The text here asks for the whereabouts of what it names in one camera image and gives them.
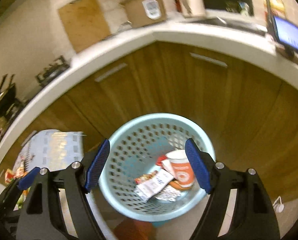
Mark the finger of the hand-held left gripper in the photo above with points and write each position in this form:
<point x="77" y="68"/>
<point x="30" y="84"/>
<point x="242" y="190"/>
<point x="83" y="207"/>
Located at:
<point x="27" y="178"/>

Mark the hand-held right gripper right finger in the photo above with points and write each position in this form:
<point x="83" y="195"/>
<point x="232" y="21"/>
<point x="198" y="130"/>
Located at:
<point x="197" y="166"/>

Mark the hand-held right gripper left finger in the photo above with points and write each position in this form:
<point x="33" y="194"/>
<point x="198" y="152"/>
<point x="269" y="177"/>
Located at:
<point x="96" y="166"/>

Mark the orange paper cup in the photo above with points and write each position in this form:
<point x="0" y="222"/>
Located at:
<point x="182" y="170"/>

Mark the light blue plastic basket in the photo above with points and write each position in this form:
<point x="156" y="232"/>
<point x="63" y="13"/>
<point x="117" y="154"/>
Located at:
<point x="129" y="160"/>

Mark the silver foil wrapper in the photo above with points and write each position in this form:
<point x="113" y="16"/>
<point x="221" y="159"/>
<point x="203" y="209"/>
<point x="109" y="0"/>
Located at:
<point x="167" y="195"/>

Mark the white foil packet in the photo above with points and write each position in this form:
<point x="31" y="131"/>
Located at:
<point x="152" y="185"/>

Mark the red snack wrapper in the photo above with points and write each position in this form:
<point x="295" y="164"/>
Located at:
<point x="145" y="177"/>

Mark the black wok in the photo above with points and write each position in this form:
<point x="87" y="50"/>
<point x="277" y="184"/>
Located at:
<point x="7" y="100"/>

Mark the wooden kitchen counter cabinet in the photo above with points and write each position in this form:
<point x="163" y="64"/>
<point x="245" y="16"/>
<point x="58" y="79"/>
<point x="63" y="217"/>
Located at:
<point x="164" y="85"/>

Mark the small white floor object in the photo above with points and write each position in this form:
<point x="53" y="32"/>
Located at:
<point x="278" y="205"/>

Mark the black gas stove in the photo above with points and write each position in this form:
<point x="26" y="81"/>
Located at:
<point x="52" y="71"/>

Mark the bamboo cutting board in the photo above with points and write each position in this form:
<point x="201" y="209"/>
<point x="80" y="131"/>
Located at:
<point x="85" y="22"/>

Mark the steel sink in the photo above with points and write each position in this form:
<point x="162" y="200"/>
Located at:
<point x="234" y="23"/>

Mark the tablet with blue screen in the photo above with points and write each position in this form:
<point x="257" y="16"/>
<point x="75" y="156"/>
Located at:
<point x="290" y="33"/>

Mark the white electric kettle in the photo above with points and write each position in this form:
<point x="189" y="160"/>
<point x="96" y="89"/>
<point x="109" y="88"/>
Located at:
<point x="191" y="2"/>

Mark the beige rice cooker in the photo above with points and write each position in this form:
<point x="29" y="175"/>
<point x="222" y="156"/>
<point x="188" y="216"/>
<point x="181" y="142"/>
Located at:
<point x="144" y="8"/>

